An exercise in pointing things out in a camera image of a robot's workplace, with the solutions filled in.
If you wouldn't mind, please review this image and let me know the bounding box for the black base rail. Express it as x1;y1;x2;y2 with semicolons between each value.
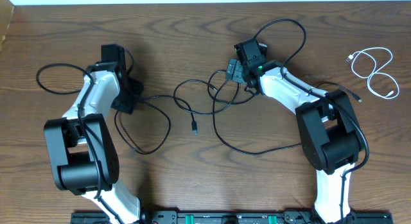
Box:
70;210;394;224

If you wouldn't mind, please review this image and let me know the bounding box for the black USB cable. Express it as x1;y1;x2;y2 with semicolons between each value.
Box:
114;69;363;155

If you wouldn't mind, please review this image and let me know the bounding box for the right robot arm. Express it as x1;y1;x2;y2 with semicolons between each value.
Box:
226;38;367;223

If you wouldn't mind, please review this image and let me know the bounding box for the white USB cable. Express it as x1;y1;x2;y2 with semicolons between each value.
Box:
345;47;401;100

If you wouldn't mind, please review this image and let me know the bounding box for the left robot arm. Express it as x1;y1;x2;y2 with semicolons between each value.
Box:
44;44;151;223

